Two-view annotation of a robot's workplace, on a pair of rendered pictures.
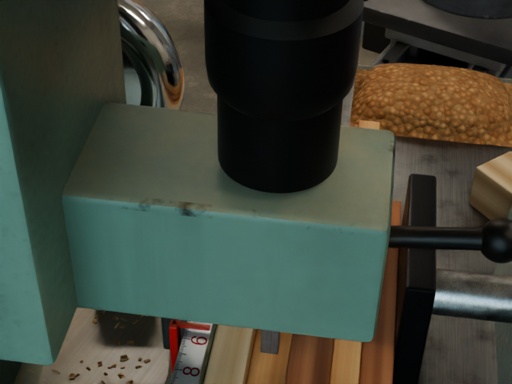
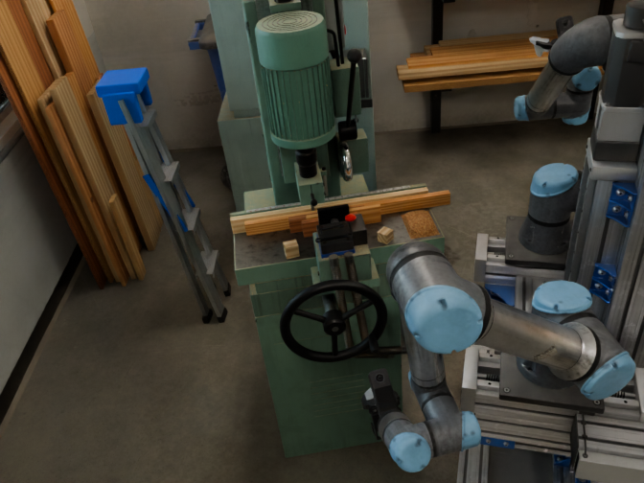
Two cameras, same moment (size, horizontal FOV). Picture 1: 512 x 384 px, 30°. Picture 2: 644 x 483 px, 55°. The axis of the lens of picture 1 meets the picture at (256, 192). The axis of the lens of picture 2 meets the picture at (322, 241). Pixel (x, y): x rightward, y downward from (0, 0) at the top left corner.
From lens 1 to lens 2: 1.65 m
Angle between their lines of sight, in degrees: 59
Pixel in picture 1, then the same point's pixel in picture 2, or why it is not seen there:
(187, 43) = not seen: outside the picture
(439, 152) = (401, 228)
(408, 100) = (409, 216)
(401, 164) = (392, 223)
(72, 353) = not seen: hidden behind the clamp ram
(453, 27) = (509, 239)
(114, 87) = (321, 159)
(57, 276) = (288, 172)
